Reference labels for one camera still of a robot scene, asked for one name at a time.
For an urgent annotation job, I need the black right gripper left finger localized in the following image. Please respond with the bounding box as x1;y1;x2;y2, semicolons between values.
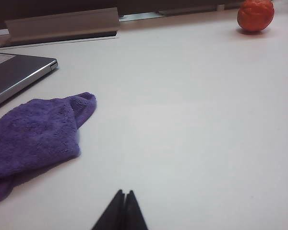
91;189;126;230

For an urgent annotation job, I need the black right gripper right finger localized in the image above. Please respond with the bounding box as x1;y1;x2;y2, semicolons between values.
121;190;149;230

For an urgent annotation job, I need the purple microfiber rag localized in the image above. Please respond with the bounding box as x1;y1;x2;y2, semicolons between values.
0;92;97;206

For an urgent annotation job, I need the silver closed laptop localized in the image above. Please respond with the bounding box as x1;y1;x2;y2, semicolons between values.
0;52;59;111

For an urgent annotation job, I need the orange tangerine fruit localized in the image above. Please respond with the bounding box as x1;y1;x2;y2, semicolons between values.
237;0;275;33

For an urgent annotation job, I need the beige table cable flap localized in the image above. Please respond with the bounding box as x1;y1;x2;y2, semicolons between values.
4;7;121;43

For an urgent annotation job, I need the silver metal rail strip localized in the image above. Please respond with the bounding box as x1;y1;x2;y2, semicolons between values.
118;11;164;23

